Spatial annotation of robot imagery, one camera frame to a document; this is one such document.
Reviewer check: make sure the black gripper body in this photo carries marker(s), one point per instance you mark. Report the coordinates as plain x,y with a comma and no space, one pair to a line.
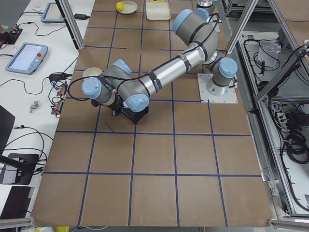
119,106

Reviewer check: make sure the teach pendant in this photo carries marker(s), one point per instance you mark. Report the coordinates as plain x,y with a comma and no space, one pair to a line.
52,14
27,59

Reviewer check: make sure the far teach pendant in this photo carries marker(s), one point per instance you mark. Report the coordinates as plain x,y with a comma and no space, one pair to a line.
52,14

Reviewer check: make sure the near teach pendant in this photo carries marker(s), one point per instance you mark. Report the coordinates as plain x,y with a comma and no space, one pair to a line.
27,59

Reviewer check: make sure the small cream bowl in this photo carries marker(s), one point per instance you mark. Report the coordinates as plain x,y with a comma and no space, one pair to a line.
92,72

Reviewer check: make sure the black power adapter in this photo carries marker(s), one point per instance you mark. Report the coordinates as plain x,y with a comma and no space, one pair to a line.
81,16

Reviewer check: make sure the cream rectangular tray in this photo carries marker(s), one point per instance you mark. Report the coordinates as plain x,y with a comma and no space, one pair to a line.
157,10

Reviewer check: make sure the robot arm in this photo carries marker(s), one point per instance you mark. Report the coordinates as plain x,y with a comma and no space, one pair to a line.
204,8
115,89

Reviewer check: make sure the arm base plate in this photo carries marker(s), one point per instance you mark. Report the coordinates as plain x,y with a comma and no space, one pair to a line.
211,93

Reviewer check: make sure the black dish rack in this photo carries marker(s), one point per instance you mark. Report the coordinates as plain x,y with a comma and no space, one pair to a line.
135,117

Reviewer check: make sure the yellow lemon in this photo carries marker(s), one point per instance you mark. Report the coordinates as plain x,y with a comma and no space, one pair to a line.
120,6

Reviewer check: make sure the aluminium frame post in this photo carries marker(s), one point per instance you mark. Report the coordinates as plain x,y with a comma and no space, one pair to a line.
67,14

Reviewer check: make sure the cream shallow bowl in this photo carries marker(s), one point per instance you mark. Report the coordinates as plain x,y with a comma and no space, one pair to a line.
129,7

